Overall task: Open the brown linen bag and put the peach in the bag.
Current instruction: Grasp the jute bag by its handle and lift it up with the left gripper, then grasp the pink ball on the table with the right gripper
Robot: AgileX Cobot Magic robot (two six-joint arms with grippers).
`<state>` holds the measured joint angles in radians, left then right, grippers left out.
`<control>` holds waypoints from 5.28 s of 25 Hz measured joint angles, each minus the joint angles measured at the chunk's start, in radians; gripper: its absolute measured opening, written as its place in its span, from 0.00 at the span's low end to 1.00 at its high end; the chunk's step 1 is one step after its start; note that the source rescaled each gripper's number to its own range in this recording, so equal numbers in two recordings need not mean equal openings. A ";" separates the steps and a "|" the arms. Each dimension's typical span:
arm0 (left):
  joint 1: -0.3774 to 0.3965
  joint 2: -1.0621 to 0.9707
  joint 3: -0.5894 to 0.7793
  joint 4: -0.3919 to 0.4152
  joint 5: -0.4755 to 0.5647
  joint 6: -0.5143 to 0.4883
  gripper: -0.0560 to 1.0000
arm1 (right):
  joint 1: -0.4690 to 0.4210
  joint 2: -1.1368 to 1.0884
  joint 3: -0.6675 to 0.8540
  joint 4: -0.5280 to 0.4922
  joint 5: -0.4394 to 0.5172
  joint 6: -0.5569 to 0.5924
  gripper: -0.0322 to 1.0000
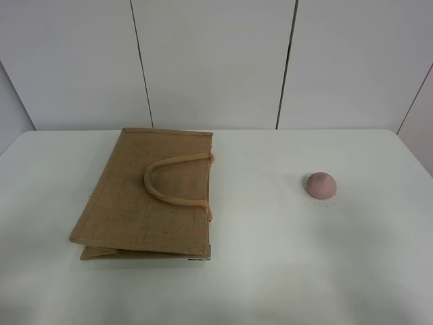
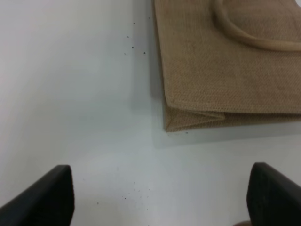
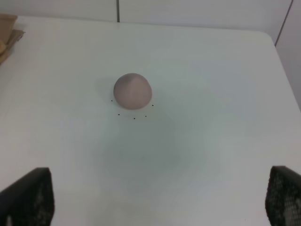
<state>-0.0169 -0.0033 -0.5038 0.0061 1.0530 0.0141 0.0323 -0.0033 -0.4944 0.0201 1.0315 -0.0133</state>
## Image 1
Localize brown linen tote bag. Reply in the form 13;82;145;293
69;128;214;260

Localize pink peach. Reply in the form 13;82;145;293
302;172;337;200

